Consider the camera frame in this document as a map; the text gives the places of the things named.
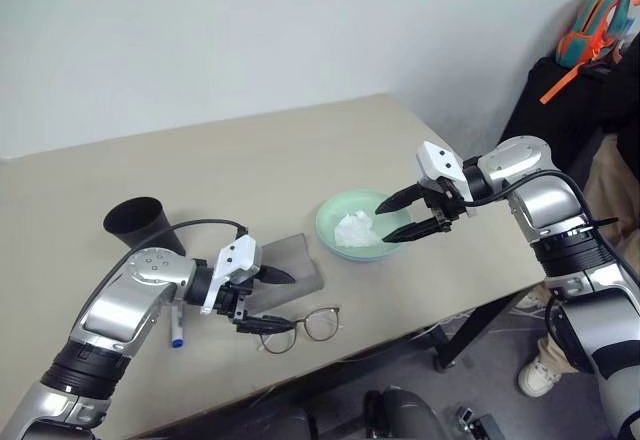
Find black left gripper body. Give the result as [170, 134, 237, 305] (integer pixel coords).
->
[214, 264, 265, 334]

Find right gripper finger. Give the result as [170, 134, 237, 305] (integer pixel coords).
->
[374, 182, 426, 216]
[381, 216, 442, 246]

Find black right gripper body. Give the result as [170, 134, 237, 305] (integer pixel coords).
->
[419, 174, 474, 237]

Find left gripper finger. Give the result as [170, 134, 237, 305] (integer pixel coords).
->
[259, 263, 298, 287]
[236, 313, 294, 337]

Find thin-framed round glasses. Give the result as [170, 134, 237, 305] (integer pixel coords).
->
[257, 305, 344, 355]

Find black cup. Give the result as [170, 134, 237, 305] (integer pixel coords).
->
[102, 196, 187, 257]

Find grey folded cloth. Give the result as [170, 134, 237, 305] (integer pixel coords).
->
[248, 232, 324, 314]

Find white crumpled tissue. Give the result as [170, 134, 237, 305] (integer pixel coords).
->
[333, 211, 380, 249]

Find white marker with blue cap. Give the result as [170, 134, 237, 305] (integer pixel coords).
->
[167, 303, 186, 350]

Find light green bowl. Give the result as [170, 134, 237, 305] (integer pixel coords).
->
[314, 188, 415, 261]

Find black table leg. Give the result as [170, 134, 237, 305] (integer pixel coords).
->
[432, 292, 521, 372]

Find black fabric chair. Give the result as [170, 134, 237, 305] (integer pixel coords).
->
[497, 34, 640, 181]

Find dark rounded shape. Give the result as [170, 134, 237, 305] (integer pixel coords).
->
[362, 386, 454, 440]

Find person in beige trousers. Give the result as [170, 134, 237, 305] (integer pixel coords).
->
[514, 129, 640, 399]

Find small grey device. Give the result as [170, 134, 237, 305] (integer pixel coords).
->
[457, 405, 506, 440]

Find teal and orange backpack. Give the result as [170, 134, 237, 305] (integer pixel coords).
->
[540, 0, 640, 106]

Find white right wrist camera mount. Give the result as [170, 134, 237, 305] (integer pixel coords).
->
[416, 140, 477, 219]

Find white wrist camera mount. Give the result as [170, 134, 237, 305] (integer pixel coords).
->
[199, 236, 263, 316]
[416, 140, 477, 219]

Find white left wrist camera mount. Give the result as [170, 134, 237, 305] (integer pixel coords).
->
[199, 236, 263, 316]

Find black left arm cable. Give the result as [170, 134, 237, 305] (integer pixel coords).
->
[107, 218, 250, 281]

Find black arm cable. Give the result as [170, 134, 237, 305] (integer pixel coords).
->
[459, 170, 640, 286]
[107, 218, 250, 281]

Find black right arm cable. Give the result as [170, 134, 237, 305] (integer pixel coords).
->
[459, 170, 640, 286]

